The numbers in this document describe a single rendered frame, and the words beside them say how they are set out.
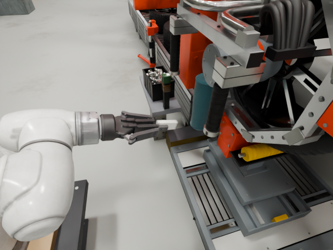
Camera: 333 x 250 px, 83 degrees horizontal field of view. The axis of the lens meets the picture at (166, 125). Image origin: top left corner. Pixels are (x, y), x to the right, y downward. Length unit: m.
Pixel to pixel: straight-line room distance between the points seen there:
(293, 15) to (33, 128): 0.55
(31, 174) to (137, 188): 0.93
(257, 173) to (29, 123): 1.03
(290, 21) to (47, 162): 0.52
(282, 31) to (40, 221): 0.53
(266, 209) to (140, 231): 0.67
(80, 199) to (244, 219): 0.78
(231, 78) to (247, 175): 0.78
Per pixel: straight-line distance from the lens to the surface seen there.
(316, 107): 0.55
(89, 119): 0.51
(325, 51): 0.66
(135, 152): 1.44
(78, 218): 0.94
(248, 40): 0.40
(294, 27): 0.45
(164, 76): 0.94
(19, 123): 0.51
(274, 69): 0.67
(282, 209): 1.21
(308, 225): 1.32
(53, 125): 0.49
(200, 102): 0.80
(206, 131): 0.51
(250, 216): 1.10
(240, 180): 1.10
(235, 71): 0.41
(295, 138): 0.60
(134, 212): 1.22
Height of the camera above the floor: 1.12
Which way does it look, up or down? 43 degrees down
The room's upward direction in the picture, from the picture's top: straight up
